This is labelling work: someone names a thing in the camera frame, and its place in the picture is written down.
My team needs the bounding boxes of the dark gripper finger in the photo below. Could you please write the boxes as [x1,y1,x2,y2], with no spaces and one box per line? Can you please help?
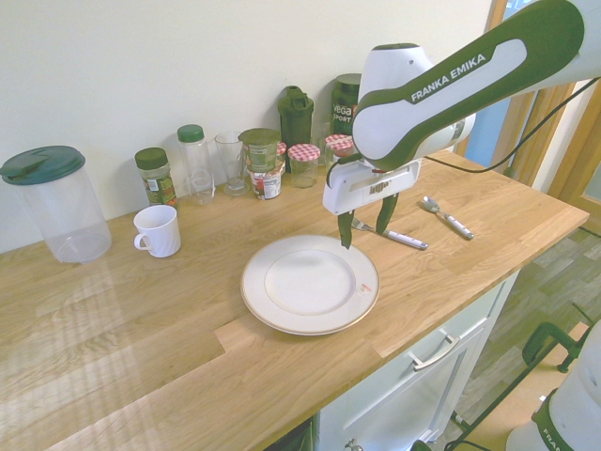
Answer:
[375,192,400,235]
[337,210,355,250]

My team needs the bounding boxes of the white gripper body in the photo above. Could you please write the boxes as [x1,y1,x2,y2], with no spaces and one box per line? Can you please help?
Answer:
[322,158,423,217]

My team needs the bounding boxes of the white-handled steel fork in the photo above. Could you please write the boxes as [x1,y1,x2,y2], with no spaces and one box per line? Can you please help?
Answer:
[352,217,429,252]

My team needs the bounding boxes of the white gold-rimmed plate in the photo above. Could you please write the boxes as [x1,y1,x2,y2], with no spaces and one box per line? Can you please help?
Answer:
[239,234,381,337]

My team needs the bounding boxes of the white red yogurt tub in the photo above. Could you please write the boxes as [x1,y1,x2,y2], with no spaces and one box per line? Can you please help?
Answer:
[247,161,286,201]

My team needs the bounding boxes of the dark green shaker bottle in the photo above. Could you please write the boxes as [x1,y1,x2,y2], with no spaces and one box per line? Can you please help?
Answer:
[276,85,315,148]

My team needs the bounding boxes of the dark Vega Sport tub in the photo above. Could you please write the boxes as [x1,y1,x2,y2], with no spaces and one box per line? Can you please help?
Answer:
[331,72,363,138]

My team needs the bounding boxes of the tall clear glass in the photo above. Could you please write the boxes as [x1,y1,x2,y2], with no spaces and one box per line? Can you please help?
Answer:
[214,131,252,197]

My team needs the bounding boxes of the clear bottle green cap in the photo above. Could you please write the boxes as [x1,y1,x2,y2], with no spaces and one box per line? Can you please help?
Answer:
[176,123,217,207]

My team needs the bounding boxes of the white kitchen cabinet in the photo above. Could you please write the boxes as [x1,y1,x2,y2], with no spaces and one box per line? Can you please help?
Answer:
[317,271,523,451]

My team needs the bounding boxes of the white ribbed mug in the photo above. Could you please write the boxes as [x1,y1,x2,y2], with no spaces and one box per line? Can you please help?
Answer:
[133,204,183,259]

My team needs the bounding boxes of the coffee jar dark lid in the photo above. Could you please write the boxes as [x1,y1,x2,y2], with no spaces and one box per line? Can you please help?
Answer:
[133,147,180,210]

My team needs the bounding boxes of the dark table clamp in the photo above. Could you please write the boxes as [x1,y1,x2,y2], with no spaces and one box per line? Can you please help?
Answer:
[521,320,591,375]

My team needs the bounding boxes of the clear pitcher green lid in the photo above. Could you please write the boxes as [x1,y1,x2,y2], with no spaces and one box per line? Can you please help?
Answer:
[0,145,114,265]

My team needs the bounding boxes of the white-handled steel spoon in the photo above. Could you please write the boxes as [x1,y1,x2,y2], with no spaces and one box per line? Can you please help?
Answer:
[418,194,475,241]

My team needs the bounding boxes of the silver drawer handle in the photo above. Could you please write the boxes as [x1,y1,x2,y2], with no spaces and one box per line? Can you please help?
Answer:
[407,328,461,373]

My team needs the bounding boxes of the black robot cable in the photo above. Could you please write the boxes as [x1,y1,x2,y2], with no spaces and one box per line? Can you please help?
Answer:
[434,77,601,174]

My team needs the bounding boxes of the wooden door frame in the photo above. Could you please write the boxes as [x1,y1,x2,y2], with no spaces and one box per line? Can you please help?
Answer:
[485,0,601,204]

